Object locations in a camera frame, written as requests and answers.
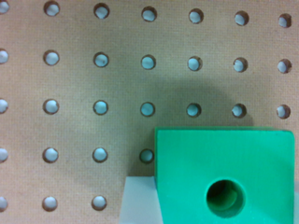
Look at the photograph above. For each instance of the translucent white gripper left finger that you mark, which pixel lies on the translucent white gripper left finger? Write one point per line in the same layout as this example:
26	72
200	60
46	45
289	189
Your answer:
140	203

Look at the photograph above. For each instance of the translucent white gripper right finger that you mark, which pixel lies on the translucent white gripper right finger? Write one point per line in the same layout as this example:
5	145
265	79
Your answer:
296	203

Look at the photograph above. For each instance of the green block with round hole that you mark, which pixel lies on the green block with round hole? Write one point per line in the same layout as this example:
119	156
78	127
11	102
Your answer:
225	176

